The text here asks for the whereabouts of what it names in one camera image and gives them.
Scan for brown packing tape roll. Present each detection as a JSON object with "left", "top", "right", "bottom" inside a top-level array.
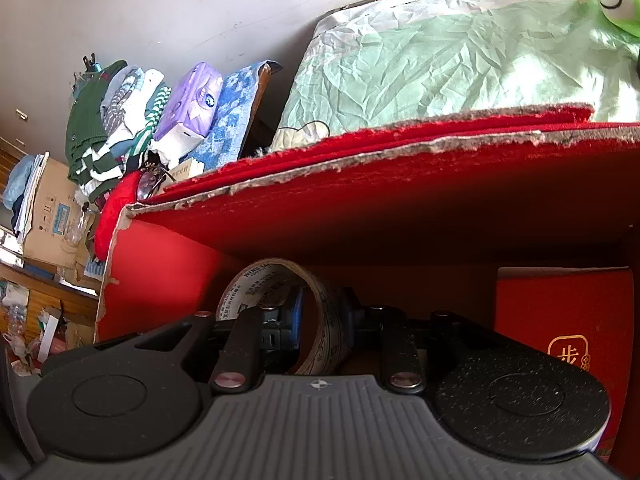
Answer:
[{"left": 216, "top": 258, "right": 352, "bottom": 376}]

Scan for brown cardboard box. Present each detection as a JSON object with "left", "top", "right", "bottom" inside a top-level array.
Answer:
[{"left": 22, "top": 156, "right": 97, "bottom": 275}]

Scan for light green bed sheet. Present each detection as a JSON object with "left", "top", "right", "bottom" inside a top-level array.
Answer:
[{"left": 270, "top": 0, "right": 640, "bottom": 154}]

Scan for blue patterned towel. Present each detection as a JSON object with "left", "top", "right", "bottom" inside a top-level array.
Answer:
[{"left": 192, "top": 60, "right": 273, "bottom": 172}]

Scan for red cloth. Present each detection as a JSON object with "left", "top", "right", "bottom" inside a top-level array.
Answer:
[{"left": 94, "top": 171, "right": 147, "bottom": 262}]

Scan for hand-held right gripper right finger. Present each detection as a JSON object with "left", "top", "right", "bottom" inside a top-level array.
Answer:
[{"left": 342, "top": 287, "right": 506, "bottom": 394}]

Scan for eyeglasses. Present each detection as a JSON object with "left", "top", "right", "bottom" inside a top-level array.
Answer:
[{"left": 134, "top": 161, "right": 172, "bottom": 202}]

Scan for dark green sweater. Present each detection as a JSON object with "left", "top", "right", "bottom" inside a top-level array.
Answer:
[{"left": 66, "top": 60, "right": 129, "bottom": 186}]

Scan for red cardboard box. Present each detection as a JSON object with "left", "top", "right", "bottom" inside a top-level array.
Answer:
[{"left": 94, "top": 104, "right": 640, "bottom": 478}]

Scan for stack of blue clothes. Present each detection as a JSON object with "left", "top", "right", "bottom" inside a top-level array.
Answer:
[{"left": 2, "top": 154, "right": 50, "bottom": 237}]

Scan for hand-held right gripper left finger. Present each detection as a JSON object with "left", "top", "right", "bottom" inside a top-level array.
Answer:
[{"left": 135, "top": 287, "right": 304, "bottom": 394}]

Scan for red gold-printed envelope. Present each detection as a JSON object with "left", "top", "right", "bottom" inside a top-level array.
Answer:
[{"left": 495, "top": 266, "right": 637, "bottom": 467}]

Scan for green striped clothes pile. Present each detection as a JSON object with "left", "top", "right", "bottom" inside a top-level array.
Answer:
[{"left": 80, "top": 65, "right": 173, "bottom": 198}]

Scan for purple tissue pack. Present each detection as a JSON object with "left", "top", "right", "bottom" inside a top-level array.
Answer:
[{"left": 152, "top": 61, "right": 224, "bottom": 142}]

